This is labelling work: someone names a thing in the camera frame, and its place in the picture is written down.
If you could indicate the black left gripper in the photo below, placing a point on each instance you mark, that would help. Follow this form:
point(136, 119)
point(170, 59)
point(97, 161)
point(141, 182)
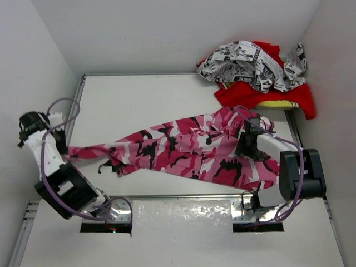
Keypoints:
point(62, 148)

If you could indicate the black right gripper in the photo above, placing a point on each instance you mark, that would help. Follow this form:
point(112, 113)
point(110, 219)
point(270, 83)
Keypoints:
point(257, 155)

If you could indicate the pink camouflage trousers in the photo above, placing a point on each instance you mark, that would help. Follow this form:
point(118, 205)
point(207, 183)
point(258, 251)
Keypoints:
point(200, 147)

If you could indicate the black white comic print trousers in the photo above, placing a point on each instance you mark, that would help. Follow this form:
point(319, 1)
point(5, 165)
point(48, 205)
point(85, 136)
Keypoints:
point(245, 61)

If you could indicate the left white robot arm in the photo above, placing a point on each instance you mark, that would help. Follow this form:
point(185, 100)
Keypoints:
point(61, 184)

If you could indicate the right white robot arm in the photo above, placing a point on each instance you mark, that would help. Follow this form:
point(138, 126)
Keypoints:
point(300, 177)

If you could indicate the red yellow garment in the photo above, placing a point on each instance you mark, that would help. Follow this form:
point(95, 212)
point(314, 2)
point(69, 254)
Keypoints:
point(241, 93)

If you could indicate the white front cover board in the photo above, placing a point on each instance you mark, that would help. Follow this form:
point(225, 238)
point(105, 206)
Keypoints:
point(184, 233)

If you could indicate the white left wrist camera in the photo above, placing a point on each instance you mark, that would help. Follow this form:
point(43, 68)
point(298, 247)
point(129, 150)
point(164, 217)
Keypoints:
point(56, 121)

